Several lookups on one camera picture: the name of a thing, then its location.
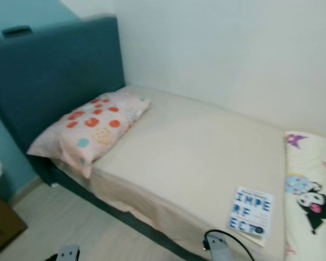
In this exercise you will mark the blue upholstered headboard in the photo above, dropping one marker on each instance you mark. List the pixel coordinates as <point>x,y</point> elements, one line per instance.
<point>54,70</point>

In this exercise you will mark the mattress with beige sheet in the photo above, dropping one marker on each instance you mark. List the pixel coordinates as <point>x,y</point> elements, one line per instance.
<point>201,147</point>

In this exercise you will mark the pink pillow orange patches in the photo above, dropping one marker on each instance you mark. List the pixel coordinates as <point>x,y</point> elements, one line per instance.
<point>92,128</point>

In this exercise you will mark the cream Kuromi print blanket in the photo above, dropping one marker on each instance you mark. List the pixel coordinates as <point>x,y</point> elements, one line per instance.
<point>315,179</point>

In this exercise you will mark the black oval object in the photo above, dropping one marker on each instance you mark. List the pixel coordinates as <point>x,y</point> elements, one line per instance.
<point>16,31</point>

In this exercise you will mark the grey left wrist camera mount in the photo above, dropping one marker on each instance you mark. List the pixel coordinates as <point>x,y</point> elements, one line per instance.
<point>69,253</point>

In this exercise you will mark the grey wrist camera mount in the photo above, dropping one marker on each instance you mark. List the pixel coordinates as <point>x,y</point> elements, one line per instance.
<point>218,249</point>
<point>69,253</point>

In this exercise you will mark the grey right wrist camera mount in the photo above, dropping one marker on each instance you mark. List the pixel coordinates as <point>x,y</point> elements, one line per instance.
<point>218,249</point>

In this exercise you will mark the dark blue bed base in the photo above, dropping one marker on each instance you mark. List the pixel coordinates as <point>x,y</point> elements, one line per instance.
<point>103,204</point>

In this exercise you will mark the brown cardboard box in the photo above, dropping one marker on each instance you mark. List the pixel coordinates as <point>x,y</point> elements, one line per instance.
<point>2,223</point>

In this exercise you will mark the white Imperfect book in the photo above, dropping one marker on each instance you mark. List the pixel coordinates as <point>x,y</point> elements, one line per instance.
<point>251,212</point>

